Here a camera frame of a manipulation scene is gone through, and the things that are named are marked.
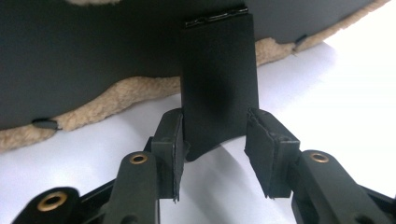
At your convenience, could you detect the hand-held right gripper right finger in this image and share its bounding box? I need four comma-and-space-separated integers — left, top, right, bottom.
244, 107, 301, 200

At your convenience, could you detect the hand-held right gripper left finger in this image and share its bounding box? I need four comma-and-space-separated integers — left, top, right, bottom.
150, 107, 191, 203

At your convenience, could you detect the beige fleece cover dark backing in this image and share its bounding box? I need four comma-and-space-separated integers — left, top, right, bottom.
0, 0, 392, 163

